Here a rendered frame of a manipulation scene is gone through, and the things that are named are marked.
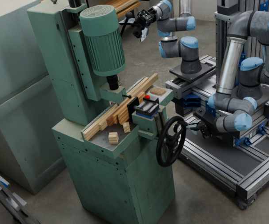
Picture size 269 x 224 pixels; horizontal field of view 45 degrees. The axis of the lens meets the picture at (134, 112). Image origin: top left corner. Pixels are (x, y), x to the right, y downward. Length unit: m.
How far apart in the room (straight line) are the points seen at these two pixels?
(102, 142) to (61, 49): 0.53
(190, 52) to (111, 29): 0.82
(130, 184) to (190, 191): 0.78
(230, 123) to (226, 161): 0.99
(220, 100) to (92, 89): 0.69
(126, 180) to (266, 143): 1.23
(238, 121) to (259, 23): 0.44
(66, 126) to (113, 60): 0.64
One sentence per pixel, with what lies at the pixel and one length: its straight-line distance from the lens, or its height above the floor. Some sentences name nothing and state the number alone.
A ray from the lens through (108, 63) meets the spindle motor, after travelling 1.61.
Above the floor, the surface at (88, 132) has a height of 0.94.
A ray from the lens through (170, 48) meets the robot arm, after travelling 2.23.
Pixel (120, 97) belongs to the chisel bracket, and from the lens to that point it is 1.76.
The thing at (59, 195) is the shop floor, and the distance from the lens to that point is 2.78.
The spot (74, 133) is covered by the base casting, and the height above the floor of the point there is 0.80.
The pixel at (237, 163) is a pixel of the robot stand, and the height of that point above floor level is 0.21.
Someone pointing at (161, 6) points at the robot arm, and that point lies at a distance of 1.86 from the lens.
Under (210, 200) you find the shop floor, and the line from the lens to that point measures 2.52.
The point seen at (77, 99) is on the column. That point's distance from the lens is 1.88.
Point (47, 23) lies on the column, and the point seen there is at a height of 1.46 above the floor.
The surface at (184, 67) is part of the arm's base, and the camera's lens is 2.30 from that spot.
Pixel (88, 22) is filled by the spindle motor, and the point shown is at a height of 1.48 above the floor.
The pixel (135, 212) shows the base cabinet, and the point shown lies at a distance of 2.09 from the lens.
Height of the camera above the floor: 2.00
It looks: 36 degrees down
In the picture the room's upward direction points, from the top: 11 degrees counter-clockwise
